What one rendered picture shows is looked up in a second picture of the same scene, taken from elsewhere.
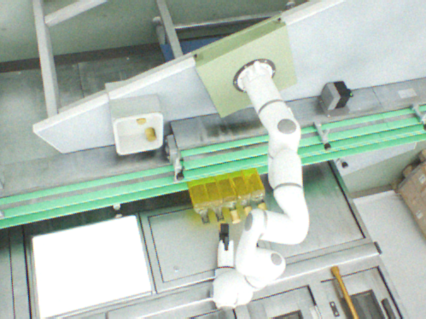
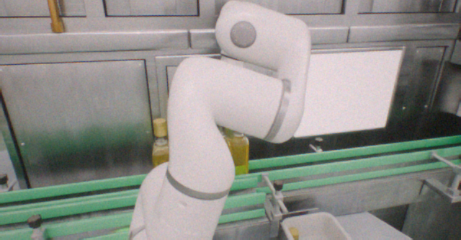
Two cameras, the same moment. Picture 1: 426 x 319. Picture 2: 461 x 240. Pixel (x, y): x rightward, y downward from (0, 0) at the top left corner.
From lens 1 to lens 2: 103 cm
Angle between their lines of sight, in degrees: 26
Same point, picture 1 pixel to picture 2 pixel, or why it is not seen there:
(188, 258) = not seen: hidden behind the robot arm
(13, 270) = (403, 99)
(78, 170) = (359, 194)
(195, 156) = (248, 208)
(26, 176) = (404, 189)
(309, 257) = (94, 54)
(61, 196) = (378, 166)
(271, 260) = (257, 33)
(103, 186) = (338, 174)
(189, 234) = not seen: hidden behind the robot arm
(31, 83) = not seen: outside the picture
